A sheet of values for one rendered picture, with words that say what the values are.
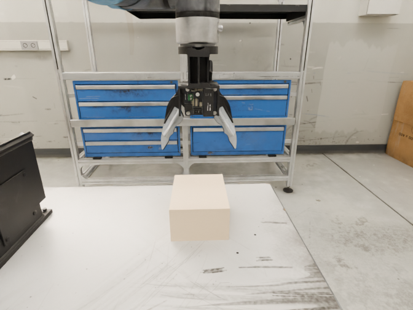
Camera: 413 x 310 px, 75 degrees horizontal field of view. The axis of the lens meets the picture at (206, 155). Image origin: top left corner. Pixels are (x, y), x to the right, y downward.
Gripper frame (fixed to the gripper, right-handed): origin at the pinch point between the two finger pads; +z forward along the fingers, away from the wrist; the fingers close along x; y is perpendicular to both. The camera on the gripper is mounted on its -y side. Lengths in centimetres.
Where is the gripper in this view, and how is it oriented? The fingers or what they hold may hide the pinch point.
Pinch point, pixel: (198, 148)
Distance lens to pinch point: 56.7
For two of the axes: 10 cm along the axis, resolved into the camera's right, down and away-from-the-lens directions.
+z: 0.0, 9.3, 3.6
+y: 0.4, 3.6, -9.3
